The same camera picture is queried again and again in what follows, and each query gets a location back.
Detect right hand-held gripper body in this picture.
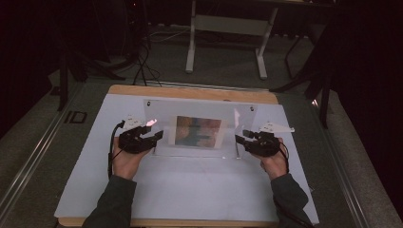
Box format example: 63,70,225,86
246,121,296,159

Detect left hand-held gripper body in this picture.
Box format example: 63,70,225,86
118,115,159,155

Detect colourful printed photo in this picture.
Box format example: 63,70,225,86
164,114,228,150

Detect clear acrylic photo frame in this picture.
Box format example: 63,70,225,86
143,98,259,161

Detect person's right hand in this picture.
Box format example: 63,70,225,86
259,137,290,181

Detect person's left hand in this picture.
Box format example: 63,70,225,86
111,136,152,181

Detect white table mat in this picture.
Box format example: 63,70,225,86
53,92,320,225

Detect black tripod stand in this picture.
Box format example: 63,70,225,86
269,18,341,130

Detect black metal stand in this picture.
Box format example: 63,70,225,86
47,0,127,112

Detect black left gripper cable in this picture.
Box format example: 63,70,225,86
106,120,126,181

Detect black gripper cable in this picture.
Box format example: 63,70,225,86
275,141,316,228
106,120,126,181

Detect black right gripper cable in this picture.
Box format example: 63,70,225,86
275,141,316,228

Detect black floor cables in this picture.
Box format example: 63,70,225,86
120,18,194,87

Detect metal floor rail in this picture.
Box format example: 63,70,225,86
310,98,373,228
0,83,84,219

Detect white metal table frame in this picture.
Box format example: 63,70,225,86
184,0,280,81

